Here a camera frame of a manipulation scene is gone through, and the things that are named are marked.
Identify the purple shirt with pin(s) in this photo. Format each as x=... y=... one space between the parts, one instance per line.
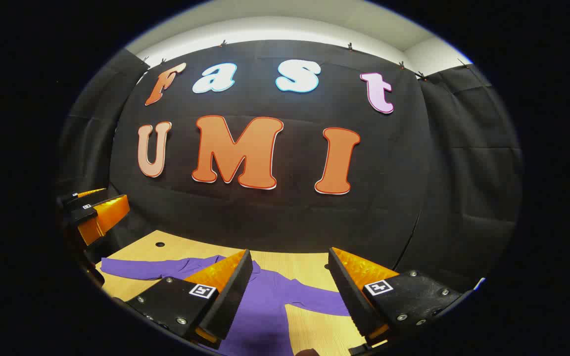
x=265 y=306

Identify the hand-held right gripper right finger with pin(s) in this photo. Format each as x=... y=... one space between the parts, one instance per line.
x=347 y=291

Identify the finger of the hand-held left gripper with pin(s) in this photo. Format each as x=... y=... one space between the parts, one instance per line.
x=104 y=217
x=79 y=199

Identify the black backdrop cloth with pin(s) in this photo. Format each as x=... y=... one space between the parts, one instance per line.
x=285 y=217

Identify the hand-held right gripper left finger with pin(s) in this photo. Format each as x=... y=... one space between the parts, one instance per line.
x=228 y=301

